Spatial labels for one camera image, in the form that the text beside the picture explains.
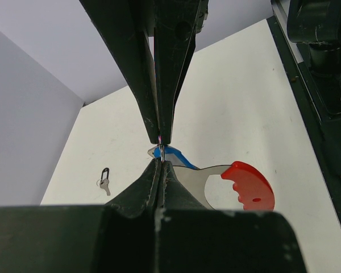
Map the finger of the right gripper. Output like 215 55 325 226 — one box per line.
80 1 159 144
154 1 209 143

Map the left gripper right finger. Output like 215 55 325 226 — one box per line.
156 161 306 272

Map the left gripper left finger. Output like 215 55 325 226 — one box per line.
0 159 162 272

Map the red keyring with keys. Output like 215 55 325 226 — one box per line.
173 161 275 210

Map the key with blue tag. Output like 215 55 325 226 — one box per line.
147 145 198 169

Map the key with black tag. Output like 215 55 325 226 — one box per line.
98 167 111 196

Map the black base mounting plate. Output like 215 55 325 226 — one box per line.
267 1 341 224

